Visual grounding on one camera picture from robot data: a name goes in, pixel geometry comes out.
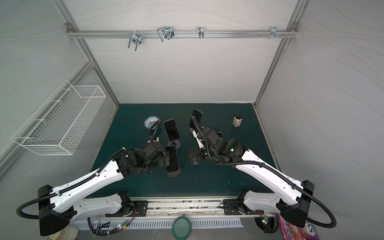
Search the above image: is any phone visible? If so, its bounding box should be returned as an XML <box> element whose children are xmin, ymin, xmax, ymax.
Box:
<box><xmin>190</xmin><ymin>109</ymin><xmax>203</xmax><ymax>132</ymax></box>
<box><xmin>165</xmin><ymin>145</ymin><xmax>180</xmax><ymax>174</ymax></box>
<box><xmin>249</xmin><ymin>147</ymin><xmax>260</xmax><ymax>158</ymax></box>
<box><xmin>164</xmin><ymin>119</ymin><xmax>180</xmax><ymax>142</ymax></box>

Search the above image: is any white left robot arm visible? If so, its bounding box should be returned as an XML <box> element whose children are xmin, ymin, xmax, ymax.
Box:
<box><xmin>38</xmin><ymin>142</ymin><xmax>170</xmax><ymax>236</ymax></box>

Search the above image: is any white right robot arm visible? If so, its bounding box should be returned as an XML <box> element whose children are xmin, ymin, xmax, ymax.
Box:
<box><xmin>186</xmin><ymin>140</ymin><xmax>314</xmax><ymax>228</ymax></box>

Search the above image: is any grey phone stand middle back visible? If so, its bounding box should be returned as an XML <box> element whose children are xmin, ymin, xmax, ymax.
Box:
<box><xmin>168</xmin><ymin>140</ymin><xmax>181</xmax><ymax>150</ymax></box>

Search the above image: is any grey phone stand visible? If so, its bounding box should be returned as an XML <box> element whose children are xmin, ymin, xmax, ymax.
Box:
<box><xmin>168</xmin><ymin>140</ymin><xmax>181</xmax><ymax>150</ymax></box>
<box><xmin>167</xmin><ymin>169</ymin><xmax>181</xmax><ymax>178</ymax></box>

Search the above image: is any grey phone stand left front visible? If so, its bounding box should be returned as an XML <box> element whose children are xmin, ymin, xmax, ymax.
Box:
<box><xmin>167</xmin><ymin>169</ymin><xmax>181</xmax><ymax>178</ymax></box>

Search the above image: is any blue white ceramic bowl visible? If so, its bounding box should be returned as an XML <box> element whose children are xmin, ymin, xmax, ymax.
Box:
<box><xmin>144</xmin><ymin>116</ymin><xmax>161</xmax><ymax>130</ymax></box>

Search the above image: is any green round lid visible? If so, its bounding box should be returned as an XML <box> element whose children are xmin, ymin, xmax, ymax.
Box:
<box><xmin>172</xmin><ymin>216</ymin><xmax>192</xmax><ymax>240</ymax></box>

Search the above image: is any black round fan floor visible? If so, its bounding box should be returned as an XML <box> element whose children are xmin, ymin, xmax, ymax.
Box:
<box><xmin>255</xmin><ymin>216</ymin><xmax>280</xmax><ymax>234</ymax></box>

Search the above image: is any white round object floor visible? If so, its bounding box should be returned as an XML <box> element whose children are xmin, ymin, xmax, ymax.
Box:
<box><xmin>47</xmin><ymin>226</ymin><xmax>79</xmax><ymax>240</ymax></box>

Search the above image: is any metal clamp left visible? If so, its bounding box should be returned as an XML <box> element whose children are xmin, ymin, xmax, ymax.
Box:
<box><xmin>128</xmin><ymin>31</ymin><xmax>142</xmax><ymax>51</ymax></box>

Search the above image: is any metal clamp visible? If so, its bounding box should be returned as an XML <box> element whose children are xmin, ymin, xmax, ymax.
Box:
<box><xmin>128</xmin><ymin>31</ymin><xmax>142</xmax><ymax>51</ymax></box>
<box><xmin>157</xmin><ymin>26</ymin><xmax>175</xmax><ymax>42</ymax></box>

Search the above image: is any purple candy bag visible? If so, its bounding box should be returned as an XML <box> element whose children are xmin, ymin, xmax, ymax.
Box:
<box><xmin>279</xmin><ymin>215</ymin><xmax>319</xmax><ymax>240</ymax></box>

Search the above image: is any metal clamp middle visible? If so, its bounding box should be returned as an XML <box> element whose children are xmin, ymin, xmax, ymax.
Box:
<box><xmin>157</xmin><ymin>26</ymin><xmax>175</xmax><ymax>42</ymax></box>

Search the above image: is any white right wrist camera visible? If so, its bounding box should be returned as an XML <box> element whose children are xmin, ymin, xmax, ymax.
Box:
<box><xmin>192</xmin><ymin>130</ymin><xmax>205</xmax><ymax>149</ymax></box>

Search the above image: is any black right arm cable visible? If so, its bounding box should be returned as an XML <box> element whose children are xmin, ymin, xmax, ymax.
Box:
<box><xmin>191</xmin><ymin>115</ymin><xmax>337</xmax><ymax>229</ymax></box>

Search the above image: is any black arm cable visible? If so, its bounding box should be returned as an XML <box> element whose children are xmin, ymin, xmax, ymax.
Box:
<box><xmin>191</xmin><ymin>115</ymin><xmax>337</xmax><ymax>229</ymax></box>
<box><xmin>146</xmin><ymin>118</ymin><xmax>162</xmax><ymax>144</ymax></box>

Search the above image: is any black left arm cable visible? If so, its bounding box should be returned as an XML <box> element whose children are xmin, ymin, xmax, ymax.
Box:
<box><xmin>146</xmin><ymin>118</ymin><xmax>162</xmax><ymax>144</ymax></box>

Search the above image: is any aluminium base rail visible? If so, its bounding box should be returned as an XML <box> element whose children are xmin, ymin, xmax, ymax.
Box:
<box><xmin>70</xmin><ymin>192</ymin><xmax>282</xmax><ymax>224</ymax></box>

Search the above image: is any white wire basket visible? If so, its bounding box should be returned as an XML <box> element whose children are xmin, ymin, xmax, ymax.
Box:
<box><xmin>11</xmin><ymin>80</ymin><xmax>106</xmax><ymax>156</ymax></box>

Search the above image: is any aluminium overhead rail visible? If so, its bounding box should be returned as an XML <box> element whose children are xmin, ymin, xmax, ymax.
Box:
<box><xmin>67</xmin><ymin>29</ymin><xmax>299</xmax><ymax>40</ymax></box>

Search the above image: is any metal bracket right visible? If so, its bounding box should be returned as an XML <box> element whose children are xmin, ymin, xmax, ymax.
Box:
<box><xmin>260</xmin><ymin>27</ymin><xmax>287</xmax><ymax>39</ymax></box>

